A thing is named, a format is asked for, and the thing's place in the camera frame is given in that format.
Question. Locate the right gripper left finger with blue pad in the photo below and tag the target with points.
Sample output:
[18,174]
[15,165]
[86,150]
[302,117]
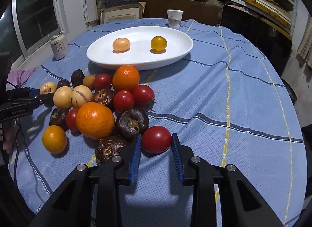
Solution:
[119,170]

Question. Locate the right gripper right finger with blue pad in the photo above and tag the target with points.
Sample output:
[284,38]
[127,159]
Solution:
[194,171]

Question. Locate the dark water chestnut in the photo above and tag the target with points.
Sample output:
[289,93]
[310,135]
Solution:
[131,123]
[108,148]
[103,97]
[58,118]

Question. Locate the pale yellow round fruit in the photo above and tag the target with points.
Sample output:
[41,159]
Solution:
[62,97]

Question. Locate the small dark plum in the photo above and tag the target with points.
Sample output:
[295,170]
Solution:
[63,83]

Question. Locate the yellow-orange tomato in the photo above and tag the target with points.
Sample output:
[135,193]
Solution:
[54,139]

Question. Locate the large orange front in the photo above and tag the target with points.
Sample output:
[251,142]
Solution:
[95,121]

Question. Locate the large orange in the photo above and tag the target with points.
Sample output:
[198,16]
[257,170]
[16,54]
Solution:
[125,78]
[95,121]

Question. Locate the striped pepino melon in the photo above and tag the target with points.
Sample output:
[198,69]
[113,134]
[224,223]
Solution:
[80,95]

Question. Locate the small brown longan fruit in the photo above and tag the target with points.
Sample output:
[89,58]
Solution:
[88,81]

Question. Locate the small red tomato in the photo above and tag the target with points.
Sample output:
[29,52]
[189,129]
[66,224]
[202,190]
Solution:
[102,81]

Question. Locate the peach-coloured fruit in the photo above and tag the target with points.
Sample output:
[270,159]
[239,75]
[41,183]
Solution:
[121,45]

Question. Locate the yellow tomato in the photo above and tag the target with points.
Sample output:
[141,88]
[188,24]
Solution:
[158,44]

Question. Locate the dark water chestnut front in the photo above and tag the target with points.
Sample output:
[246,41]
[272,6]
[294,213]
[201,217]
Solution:
[108,148]

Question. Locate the left hand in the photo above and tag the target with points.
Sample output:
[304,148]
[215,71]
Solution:
[9,136]

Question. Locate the pink cloth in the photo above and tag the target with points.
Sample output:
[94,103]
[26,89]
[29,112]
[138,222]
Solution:
[18,78]

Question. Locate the white beverage can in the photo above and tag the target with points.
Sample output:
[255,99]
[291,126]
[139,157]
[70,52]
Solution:
[59,46]

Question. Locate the blue checked tablecloth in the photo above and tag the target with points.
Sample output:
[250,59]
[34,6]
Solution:
[224,100]

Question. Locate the white oval plate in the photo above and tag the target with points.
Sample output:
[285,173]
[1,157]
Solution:
[140,55]

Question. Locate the cardboard box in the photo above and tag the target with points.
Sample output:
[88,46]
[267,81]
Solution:
[123,12]

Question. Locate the white paper cup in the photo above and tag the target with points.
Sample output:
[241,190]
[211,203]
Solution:
[174,18]

